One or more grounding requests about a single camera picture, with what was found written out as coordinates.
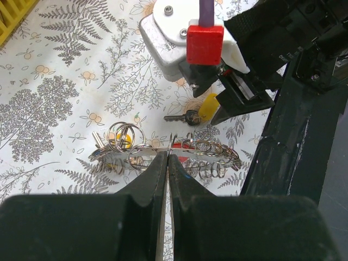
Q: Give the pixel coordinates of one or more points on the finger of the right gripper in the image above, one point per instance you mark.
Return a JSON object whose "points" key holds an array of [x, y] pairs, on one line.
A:
{"points": [[199, 77], [243, 94]]}

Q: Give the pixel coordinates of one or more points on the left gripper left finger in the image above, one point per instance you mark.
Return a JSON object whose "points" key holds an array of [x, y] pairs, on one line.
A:
{"points": [[126, 225]]}

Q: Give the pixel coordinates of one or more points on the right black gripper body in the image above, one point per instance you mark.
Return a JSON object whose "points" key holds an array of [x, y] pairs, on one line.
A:
{"points": [[273, 33]]}

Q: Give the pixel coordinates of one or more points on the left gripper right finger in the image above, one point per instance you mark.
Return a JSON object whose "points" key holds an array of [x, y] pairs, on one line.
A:
{"points": [[210, 227]]}

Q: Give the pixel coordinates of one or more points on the yellow tag with key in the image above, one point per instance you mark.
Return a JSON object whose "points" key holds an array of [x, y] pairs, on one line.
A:
{"points": [[195, 117]]}

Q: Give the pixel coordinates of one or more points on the metal keyring disc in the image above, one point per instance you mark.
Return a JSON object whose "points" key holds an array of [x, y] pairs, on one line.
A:
{"points": [[210, 159]]}

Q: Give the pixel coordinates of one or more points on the red capped key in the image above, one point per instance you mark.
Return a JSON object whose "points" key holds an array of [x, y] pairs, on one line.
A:
{"points": [[179, 145]]}

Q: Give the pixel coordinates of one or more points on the yellow capped key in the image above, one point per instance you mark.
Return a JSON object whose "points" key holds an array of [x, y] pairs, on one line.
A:
{"points": [[123, 141]]}

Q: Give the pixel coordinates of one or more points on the plain silver key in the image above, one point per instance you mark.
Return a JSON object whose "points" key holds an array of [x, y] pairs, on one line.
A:
{"points": [[98, 140]]}

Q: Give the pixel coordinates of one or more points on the floral table mat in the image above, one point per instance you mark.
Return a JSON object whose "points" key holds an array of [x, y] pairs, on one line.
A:
{"points": [[71, 68]]}

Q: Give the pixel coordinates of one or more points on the yellow plastic basket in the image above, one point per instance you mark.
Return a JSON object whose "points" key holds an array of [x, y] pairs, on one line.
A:
{"points": [[12, 12]]}

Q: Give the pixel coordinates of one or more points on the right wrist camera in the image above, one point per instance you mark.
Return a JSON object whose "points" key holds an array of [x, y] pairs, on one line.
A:
{"points": [[178, 31]]}

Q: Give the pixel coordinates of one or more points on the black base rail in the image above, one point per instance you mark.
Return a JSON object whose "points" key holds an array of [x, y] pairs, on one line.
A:
{"points": [[293, 152]]}

